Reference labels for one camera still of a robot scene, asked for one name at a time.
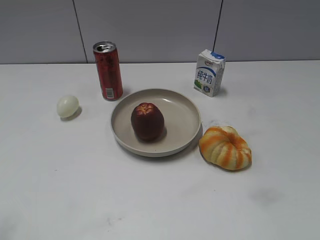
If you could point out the dark red apple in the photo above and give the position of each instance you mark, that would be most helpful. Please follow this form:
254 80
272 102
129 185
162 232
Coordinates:
147 121

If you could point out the beige round plate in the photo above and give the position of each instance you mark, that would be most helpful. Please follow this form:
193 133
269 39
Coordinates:
182 123

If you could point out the orange striped bread bun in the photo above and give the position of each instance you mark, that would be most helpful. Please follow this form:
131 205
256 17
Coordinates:
224 147

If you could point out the white milk carton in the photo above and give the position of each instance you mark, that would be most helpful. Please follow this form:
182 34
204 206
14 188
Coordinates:
209 72

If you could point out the red drink can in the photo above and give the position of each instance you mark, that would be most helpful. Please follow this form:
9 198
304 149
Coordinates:
108 68

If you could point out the white egg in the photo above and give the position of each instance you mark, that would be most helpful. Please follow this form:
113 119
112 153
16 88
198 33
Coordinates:
67 106

